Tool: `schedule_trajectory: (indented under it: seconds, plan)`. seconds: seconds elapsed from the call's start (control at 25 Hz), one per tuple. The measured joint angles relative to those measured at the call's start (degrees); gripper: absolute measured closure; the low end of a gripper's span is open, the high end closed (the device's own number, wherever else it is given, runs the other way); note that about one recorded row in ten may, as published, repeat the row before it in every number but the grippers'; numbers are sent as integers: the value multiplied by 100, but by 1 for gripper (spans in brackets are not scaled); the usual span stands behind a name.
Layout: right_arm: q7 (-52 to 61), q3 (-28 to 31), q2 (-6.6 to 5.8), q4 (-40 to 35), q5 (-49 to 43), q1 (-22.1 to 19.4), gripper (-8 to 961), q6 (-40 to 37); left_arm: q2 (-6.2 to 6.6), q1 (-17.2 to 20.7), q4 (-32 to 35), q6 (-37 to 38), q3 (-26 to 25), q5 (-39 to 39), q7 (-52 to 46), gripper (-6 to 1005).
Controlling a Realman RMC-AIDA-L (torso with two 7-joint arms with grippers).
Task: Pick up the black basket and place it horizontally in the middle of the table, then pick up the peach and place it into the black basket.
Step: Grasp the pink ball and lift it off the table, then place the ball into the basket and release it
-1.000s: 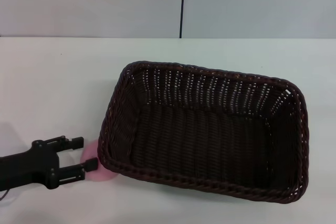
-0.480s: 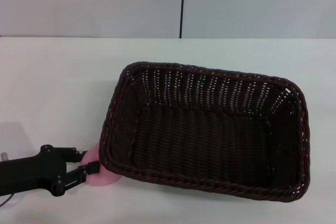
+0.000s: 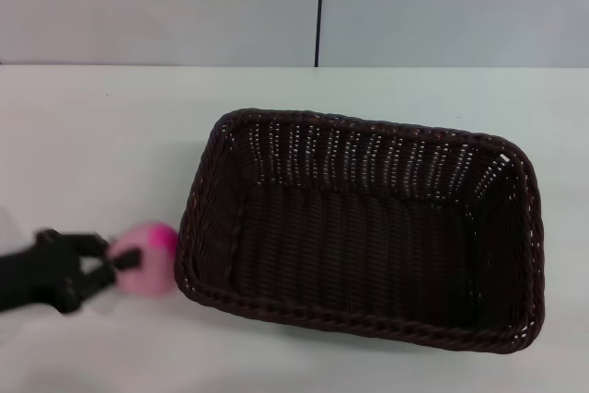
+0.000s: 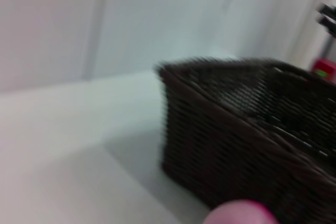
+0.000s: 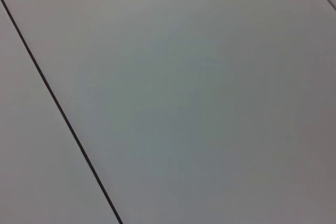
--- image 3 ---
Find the dark brown woven basket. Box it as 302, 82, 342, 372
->
174, 108, 547, 356

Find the black vertical wall strip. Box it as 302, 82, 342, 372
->
314, 0, 327, 68

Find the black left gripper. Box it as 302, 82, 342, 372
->
0, 228, 142, 317

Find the pink toy peach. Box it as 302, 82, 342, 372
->
106, 221, 179, 296

